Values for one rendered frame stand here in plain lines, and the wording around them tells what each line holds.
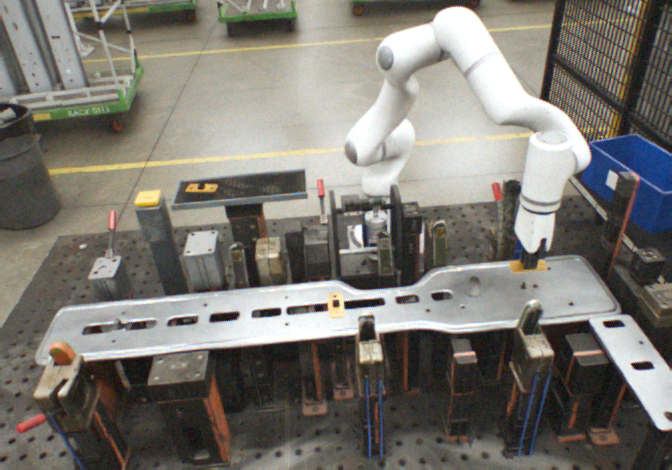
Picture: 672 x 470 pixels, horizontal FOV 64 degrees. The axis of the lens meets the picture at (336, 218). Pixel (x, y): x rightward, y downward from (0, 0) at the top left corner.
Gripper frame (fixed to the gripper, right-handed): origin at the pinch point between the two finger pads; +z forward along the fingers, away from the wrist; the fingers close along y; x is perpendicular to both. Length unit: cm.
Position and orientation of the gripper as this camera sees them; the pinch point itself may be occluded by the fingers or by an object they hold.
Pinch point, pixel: (529, 258)
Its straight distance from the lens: 135.1
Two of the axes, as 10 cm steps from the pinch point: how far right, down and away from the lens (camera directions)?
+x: 10.0, -0.9, 0.3
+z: 0.6, 8.2, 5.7
